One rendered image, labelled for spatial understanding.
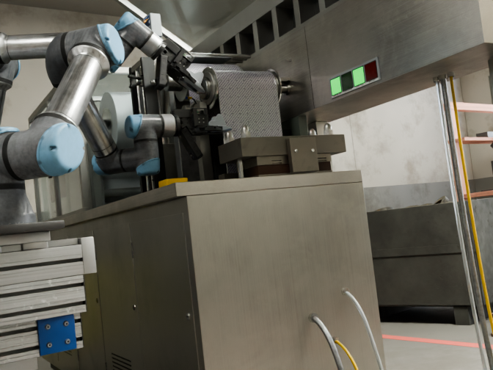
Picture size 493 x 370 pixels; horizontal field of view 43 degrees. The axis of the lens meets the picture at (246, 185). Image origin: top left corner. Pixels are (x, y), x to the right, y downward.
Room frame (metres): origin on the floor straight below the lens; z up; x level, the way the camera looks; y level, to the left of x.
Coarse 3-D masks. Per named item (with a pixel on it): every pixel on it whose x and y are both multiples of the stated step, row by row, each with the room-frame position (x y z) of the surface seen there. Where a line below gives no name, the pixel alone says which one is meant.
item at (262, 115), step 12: (228, 108) 2.13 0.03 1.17; (240, 108) 2.15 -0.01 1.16; (252, 108) 2.18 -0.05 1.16; (264, 108) 2.20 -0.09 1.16; (276, 108) 2.22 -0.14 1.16; (228, 120) 2.13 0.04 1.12; (240, 120) 2.15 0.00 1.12; (252, 120) 2.17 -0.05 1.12; (264, 120) 2.20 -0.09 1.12; (276, 120) 2.22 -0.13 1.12; (240, 132) 2.15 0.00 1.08; (252, 132) 2.17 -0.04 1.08; (264, 132) 2.19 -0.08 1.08; (276, 132) 2.22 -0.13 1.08
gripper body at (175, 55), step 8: (168, 40) 2.07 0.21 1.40; (160, 48) 2.04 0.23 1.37; (168, 48) 2.07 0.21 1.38; (176, 48) 2.08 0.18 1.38; (168, 56) 2.07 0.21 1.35; (176, 56) 2.08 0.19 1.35; (184, 56) 2.08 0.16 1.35; (192, 56) 2.09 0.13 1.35; (168, 64) 2.07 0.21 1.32; (176, 64) 2.07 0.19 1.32; (184, 64) 2.09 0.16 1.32; (168, 72) 2.10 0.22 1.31; (176, 72) 2.07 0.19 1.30
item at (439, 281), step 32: (384, 224) 4.32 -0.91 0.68; (416, 224) 4.16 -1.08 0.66; (448, 224) 4.00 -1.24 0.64; (480, 224) 3.97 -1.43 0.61; (384, 256) 4.33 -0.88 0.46; (416, 256) 4.18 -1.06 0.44; (448, 256) 4.02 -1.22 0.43; (384, 288) 4.36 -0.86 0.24; (416, 288) 4.20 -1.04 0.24; (448, 288) 4.04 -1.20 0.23; (480, 288) 3.91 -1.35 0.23
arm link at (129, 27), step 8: (128, 16) 1.99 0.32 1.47; (120, 24) 1.99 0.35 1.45; (128, 24) 1.99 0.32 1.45; (136, 24) 2.00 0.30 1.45; (144, 24) 2.02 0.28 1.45; (120, 32) 2.00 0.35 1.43; (128, 32) 2.00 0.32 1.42; (136, 32) 2.00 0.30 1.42; (144, 32) 2.01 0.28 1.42; (152, 32) 2.03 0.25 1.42; (128, 40) 2.00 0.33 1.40; (136, 40) 2.02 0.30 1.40; (144, 40) 2.02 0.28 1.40
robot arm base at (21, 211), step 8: (0, 184) 1.45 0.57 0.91; (8, 184) 1.46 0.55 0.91; (16, 184) 1.48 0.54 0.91; (24, 184) 1.51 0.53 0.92; (0, 192) 1.45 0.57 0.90; (8, 192) 1.46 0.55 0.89; (16, 192) 1.47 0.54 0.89; (24, 192) 1.50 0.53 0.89; (0, 200) 1.44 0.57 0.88; (8, 200) 1.45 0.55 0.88; (16, 200) 1.47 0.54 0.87; (24, 200) 1.50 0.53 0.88; (0, 208) 1.44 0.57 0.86; (8, 208) 1.45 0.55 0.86; (16, 208) 1.46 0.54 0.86; (24, 208) 1.48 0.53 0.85; (0, 216) 1.43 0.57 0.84; (8, 216) 1.44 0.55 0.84; (16, 216) 1.45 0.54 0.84; (24, 216) 1.47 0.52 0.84; (32, 216) 1.50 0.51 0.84; (0, 224) 1.43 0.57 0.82; (8, 224) 1.44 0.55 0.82
